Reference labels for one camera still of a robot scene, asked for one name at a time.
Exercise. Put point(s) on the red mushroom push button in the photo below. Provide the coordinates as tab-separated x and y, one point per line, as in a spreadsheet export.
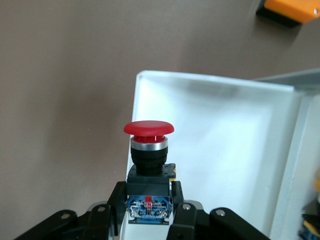
148	128

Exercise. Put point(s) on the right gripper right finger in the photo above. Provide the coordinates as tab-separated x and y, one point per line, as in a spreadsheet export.
190	222

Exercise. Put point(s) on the orange button enclosure box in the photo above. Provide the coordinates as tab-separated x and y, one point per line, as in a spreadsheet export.
287	7

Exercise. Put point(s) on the white plastic drawer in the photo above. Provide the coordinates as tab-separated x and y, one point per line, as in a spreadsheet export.
312	137
225	137

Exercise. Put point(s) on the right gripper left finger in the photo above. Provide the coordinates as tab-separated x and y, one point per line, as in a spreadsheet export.
100	220

